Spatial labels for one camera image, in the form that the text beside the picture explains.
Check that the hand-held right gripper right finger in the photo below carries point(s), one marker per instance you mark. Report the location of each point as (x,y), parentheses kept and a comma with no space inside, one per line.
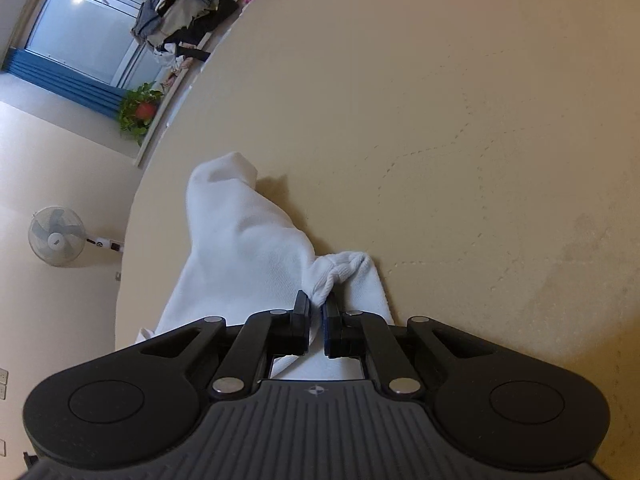
(329,325)

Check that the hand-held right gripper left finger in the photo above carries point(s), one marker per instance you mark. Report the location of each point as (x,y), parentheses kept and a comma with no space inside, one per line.
(302,317)

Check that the white long-sleeve top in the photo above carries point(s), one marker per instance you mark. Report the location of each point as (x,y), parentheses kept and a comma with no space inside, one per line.
(240,240)

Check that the pile of dark clothes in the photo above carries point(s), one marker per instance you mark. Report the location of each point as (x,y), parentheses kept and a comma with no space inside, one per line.
(185,15)

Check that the white window sill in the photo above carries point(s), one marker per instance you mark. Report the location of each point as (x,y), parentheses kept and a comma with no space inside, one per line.
(155,130)

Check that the beige bed mat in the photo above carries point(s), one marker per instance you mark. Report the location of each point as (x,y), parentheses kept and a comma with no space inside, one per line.
(450,110)

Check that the potted green plant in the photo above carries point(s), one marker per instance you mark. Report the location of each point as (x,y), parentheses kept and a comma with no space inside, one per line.
(140,112)

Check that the white standing fan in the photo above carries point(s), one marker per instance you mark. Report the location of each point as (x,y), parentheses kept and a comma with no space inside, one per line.
(52,235)

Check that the blue curtain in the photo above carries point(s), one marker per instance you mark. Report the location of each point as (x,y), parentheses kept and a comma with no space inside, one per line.
(60,80)

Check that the glass window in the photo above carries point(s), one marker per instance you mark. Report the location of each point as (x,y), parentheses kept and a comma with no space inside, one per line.
(85,25)

